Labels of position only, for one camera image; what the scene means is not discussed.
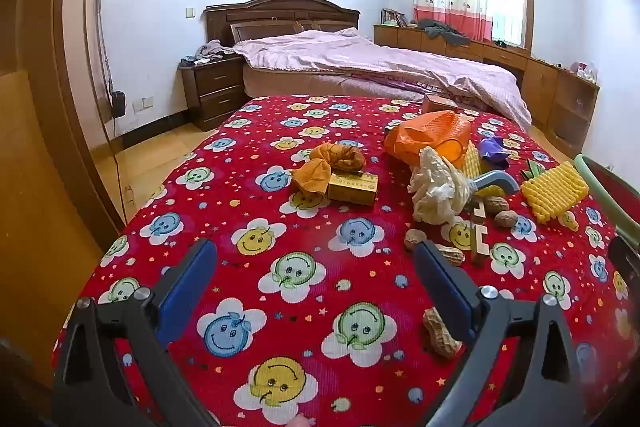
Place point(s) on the notched wooden block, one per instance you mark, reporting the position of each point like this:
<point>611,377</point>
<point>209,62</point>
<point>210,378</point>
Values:
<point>481,247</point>

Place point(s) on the yellow foam fruit net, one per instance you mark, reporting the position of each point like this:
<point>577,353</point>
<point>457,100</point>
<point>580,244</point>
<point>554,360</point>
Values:
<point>555,192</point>

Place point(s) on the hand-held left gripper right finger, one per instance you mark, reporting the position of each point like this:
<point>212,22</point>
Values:
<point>445,282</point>

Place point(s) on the yellow cardboard box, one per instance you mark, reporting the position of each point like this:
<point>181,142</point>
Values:
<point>352,189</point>

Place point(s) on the orange plastic bag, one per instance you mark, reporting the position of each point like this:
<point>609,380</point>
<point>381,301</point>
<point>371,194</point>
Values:
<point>430,134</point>

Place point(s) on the small standing photo frames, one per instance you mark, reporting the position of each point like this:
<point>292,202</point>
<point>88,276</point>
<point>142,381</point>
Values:
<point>392,18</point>

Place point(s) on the small bottles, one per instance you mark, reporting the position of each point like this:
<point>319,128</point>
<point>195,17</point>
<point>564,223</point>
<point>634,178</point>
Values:
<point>585,72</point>

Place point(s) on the crumpled orange wrapper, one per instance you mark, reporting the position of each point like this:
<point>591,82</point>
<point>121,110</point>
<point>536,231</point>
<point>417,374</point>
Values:
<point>335,157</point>

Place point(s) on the dark wooden bed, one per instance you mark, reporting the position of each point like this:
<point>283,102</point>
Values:
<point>280,14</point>

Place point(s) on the wooden wardrobe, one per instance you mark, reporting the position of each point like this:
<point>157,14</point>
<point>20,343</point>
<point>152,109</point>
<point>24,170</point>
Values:
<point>50,107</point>

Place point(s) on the grey clothes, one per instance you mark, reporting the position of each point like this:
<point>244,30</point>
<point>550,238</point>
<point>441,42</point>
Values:
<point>442,32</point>

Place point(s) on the pile of clothes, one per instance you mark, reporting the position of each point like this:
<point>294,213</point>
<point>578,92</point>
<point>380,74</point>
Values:
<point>207,49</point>

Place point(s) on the brown carton box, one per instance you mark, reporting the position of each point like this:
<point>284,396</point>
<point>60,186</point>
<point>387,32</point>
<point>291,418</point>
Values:
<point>440,103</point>

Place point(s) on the dark wooden nightstand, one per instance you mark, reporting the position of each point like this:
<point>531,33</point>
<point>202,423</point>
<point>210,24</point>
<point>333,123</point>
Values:
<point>215,82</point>

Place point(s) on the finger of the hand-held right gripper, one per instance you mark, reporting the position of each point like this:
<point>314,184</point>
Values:
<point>625,262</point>

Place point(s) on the light wooden cabinet row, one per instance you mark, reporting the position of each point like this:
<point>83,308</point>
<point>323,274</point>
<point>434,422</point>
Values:
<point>540,82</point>

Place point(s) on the black hanging pouch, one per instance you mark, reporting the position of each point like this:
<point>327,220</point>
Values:
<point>118,103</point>

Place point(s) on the peanut in shell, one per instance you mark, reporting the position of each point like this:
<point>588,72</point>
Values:
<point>495,204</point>
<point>508,218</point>
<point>441,334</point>
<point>450,254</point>
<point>414,239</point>

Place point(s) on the yellow corn cob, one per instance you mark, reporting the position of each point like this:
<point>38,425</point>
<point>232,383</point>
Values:
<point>472,162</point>

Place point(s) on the white crumpled plastic bag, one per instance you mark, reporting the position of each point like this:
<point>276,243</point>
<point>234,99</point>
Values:
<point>437,187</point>

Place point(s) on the pink quilt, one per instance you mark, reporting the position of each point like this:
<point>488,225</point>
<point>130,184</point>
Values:
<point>375,57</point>

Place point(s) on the white wall socket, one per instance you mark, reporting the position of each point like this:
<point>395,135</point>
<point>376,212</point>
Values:
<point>143,104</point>

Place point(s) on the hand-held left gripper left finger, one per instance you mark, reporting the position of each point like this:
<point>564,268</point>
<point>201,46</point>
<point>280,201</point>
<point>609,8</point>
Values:
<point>192,277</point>

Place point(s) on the green rimmed red basin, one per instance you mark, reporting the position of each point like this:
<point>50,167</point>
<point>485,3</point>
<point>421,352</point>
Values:
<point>582,167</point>

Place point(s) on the purple wrapper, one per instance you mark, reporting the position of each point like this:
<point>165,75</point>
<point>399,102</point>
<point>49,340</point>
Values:
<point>492,152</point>

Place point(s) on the red smiley flower blanket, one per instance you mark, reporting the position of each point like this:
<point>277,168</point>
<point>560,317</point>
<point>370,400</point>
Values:
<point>225,187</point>

